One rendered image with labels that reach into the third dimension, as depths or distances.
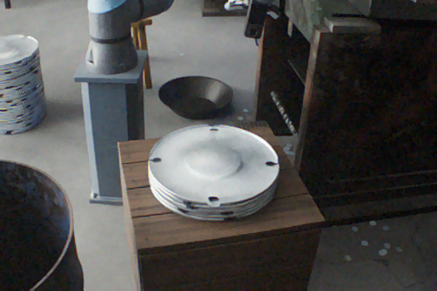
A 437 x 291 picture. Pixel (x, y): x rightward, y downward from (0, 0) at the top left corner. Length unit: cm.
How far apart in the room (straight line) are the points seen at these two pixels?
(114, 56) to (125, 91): 10
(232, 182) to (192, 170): 9
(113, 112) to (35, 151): 56
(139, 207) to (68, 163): 78
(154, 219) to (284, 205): 28
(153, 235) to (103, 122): 53
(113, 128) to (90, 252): 36
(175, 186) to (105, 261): 47
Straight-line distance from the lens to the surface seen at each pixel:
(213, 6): 315
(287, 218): 111
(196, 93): 222
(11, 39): 217
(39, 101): 209
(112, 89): 144
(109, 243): 154
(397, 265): 158
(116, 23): 139
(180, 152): 120
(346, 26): 133
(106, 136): 152
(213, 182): 112
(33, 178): 107
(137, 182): 119
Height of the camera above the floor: 109
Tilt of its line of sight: 35 degrees down
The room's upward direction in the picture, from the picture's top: 3 degrees clockwise
